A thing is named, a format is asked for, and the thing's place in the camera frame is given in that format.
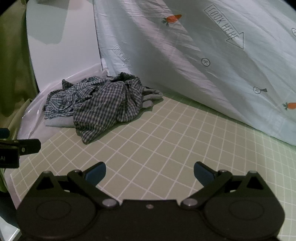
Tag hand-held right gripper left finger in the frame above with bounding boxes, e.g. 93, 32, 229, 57
36, 162, 121, 210

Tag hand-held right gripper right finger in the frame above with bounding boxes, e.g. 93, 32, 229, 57
181, 162, 265, 210

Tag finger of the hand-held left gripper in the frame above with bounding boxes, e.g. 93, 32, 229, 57
18, 138, 41, 155

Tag blue plaid shirt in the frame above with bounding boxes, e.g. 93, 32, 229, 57
44, 72, 151, 145

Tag green grid bed sheet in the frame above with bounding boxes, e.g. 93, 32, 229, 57
10, 95, 296, 241

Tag green curtain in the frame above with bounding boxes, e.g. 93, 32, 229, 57
0, 5, 39, 194

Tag grey crumpled garment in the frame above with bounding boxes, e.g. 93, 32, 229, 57
44, 89, 164, 128

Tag pale printed duvet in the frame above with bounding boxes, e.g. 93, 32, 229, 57
92, 0, 296, 147

